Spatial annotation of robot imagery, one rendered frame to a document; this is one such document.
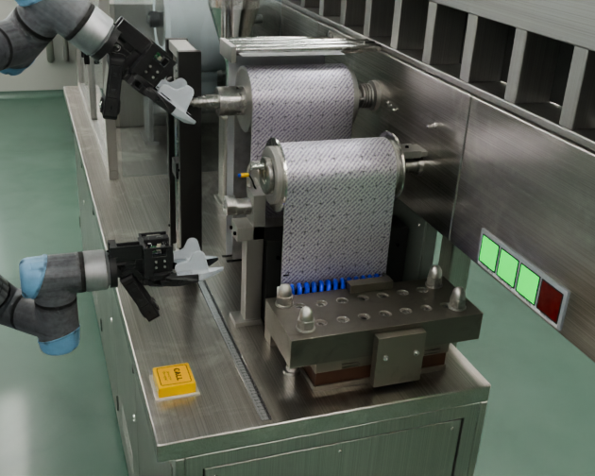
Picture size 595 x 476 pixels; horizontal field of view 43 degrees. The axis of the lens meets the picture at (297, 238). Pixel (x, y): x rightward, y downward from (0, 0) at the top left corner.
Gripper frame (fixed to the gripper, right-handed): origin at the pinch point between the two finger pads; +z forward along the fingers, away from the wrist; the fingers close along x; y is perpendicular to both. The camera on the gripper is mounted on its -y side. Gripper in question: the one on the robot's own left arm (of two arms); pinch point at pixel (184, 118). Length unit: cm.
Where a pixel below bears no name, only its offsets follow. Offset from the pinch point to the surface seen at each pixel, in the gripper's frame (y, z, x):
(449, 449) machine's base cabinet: -17, 76, -32
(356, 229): 4.2, 40.7, -6.3
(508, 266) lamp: 18, 50, -36
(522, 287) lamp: 16, 51, -41
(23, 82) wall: -114, 57, 550
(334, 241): -0.5, 38.6, -6.3
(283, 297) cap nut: -14.3, 32.9, -14.2
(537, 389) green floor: -6, 206, 66
